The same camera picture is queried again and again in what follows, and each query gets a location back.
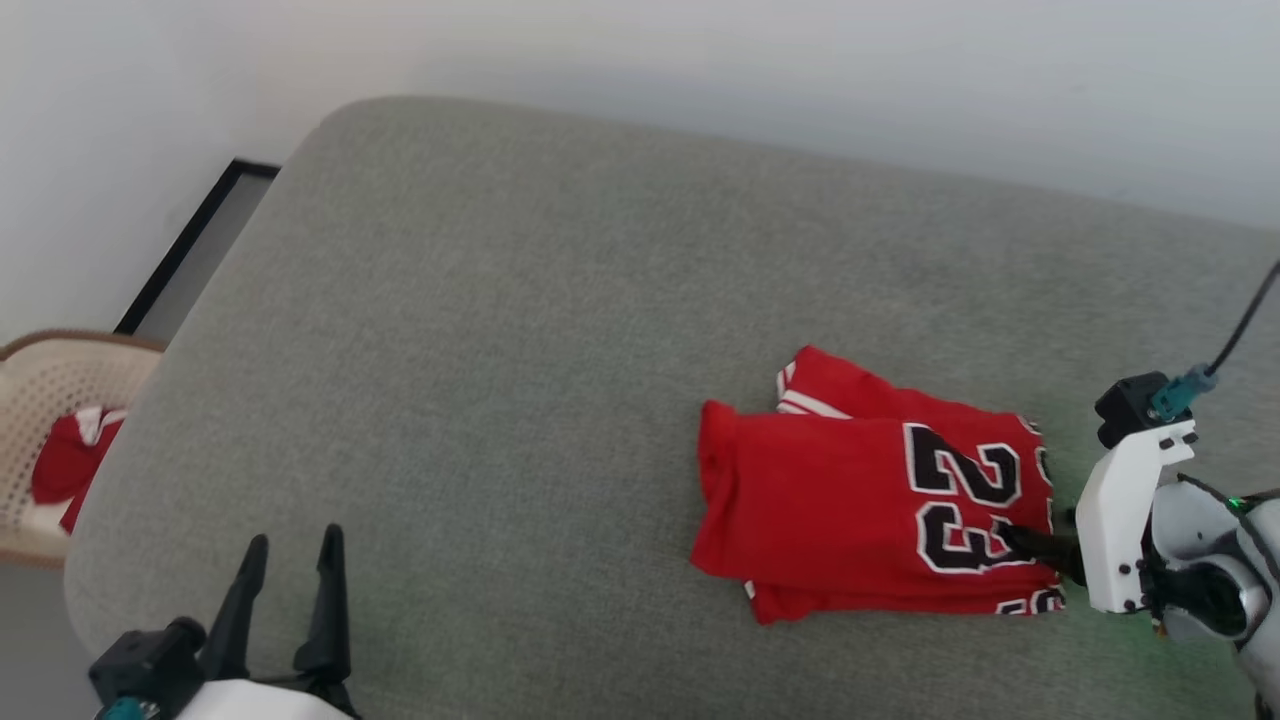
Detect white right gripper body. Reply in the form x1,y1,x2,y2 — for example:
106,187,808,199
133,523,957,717
1075,420,1199,615

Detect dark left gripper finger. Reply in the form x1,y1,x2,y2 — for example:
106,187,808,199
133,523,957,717
292,523,353,693
203,534,269,683

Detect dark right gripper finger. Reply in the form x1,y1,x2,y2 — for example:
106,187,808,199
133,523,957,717
995,522,1087,587

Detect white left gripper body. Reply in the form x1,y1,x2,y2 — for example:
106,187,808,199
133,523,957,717
172,672,363,720

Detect red basketball jersey white sleeves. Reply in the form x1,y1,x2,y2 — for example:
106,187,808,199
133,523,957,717
690,345,1067,626

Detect red and white garment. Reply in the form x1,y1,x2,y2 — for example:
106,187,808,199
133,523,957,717
31,404,129,535

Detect beige woven laundry basket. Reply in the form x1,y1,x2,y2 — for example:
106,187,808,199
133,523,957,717
0,329,167,571

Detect black framed panel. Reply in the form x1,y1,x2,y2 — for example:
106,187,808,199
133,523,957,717
115,158,282,336

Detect teal right camera connector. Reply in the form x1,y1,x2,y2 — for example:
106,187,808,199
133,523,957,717
1149,365,1219,422

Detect thin black right camera cable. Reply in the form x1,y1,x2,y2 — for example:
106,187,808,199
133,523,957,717
1205,260,1280,379

